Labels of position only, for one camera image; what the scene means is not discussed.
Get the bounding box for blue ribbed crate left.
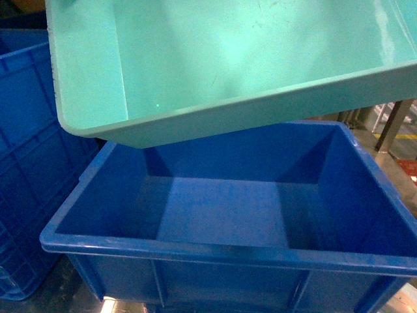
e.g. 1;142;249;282
1;29;98;301

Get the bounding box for expandable roller conveyor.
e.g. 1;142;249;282
337;99;416;158

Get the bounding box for teal plastic tray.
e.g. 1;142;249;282
46;1;416;148

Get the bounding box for large blue open bin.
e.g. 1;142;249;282
40;121;416;312

